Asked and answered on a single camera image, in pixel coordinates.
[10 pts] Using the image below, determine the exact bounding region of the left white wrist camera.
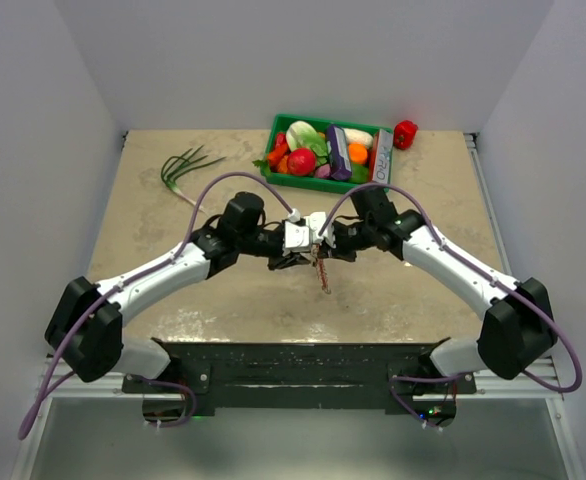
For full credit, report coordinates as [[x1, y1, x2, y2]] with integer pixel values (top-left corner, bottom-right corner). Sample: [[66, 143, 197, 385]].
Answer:
[[283, 209, 313, 254]]

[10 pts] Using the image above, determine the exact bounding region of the red apple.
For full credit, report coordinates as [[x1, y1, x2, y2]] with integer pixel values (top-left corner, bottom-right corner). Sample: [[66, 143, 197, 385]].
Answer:
[[287, 148, 316, 176]]

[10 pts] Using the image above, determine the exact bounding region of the orange fruit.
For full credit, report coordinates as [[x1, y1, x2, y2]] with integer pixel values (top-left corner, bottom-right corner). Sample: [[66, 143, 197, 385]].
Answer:
[[348, 143, 369, 165]]

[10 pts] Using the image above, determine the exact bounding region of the white radish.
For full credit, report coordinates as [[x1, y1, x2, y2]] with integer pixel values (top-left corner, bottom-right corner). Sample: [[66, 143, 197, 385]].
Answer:
[[343, 128, 373, 149]]

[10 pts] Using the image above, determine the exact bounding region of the black base frame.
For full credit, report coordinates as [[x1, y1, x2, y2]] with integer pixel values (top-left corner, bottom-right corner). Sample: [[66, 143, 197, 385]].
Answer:
[[60, 339, 529, 419]]

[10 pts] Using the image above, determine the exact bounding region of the orange carrot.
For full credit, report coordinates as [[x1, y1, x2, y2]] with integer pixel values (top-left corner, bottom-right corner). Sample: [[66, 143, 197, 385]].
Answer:
[[276, 155, 289, 175]]

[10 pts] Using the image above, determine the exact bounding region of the purple sweet potato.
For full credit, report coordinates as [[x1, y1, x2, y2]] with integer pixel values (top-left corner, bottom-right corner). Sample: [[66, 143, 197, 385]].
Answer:
[[314, 164, 331, 179]]

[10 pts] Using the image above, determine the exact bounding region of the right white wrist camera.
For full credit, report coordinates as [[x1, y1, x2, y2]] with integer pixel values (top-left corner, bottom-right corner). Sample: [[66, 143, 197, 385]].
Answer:
[[305, 212, 335, 248]]

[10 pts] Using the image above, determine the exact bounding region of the red chili pepper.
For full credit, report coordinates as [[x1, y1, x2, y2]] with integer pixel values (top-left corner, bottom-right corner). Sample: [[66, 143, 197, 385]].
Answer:
[[266, 132, 289, 169]]

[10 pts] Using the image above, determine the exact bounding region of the red grey box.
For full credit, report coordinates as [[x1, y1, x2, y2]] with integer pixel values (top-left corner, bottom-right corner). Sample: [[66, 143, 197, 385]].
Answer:
[[368, 129, 393, 184]]

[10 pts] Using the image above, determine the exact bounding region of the purple white box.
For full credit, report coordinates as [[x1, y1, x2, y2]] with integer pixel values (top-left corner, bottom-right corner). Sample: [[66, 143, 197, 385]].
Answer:
[[325, 124, 352, 182]]

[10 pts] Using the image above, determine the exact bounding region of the green spring onion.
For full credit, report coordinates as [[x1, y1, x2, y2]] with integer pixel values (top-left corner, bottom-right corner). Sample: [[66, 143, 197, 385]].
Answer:
[[160, 145, 226, 206]]

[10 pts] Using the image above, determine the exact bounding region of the green plastic bin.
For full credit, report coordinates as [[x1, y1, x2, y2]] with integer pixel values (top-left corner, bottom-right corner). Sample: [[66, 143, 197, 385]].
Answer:
[[257, 113, 393, 194]]

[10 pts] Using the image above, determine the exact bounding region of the green vegetable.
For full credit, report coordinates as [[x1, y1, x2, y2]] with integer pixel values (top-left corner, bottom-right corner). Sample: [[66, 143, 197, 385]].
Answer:
[[348, 164, 369, 184]]

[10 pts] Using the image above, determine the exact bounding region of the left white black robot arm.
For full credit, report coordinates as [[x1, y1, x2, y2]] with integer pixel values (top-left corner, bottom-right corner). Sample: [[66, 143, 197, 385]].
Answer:
[[45, 192, 313, 392]]

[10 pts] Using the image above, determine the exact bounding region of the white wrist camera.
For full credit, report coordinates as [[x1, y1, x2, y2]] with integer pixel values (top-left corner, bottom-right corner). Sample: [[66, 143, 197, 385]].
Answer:
[[305, 212, 335, 248], [283, 209, 313, 254]]

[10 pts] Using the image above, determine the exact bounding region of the white green cabbage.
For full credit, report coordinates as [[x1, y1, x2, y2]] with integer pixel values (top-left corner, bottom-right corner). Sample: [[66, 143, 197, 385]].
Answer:
[[285, 120, 328, 157]]

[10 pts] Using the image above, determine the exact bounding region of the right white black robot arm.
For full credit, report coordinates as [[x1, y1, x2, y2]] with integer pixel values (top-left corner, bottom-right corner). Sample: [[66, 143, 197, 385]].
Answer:
[[318, 184, 558, 393]]

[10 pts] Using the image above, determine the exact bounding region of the red bell pepper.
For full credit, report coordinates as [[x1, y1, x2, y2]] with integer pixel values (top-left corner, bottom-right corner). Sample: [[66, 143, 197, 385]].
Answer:
[[393, 120, 419, 150]]

